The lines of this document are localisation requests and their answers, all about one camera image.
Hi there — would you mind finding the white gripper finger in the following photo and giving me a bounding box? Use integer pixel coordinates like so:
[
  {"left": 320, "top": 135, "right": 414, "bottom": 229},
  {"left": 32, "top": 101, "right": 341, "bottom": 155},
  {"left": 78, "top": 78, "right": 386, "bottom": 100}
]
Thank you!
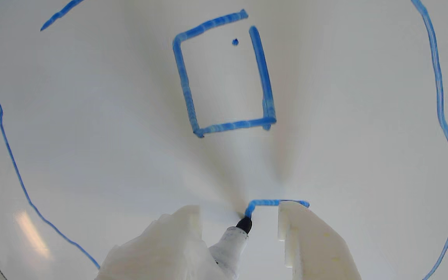
[
  {"left": 278, "top": 201, "right": 362, "bottom": 280},
  {"left": 96, "top": 205, "right": 224, "bottom": 280}
]

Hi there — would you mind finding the large white whiteboard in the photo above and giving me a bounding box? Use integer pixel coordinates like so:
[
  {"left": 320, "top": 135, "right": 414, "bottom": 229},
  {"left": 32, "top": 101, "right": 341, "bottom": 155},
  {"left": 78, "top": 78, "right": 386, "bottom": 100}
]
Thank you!
[{"left": 0, "top": 0, "right": 448, "bottom": 280}]

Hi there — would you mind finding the blue whiteboard marker pen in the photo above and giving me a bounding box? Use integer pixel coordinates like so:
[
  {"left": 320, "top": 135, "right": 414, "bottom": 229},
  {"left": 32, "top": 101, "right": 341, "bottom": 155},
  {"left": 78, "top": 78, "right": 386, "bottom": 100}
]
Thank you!
[{"left": 208, "top": 216, "right": 253, "bottom": 280}]

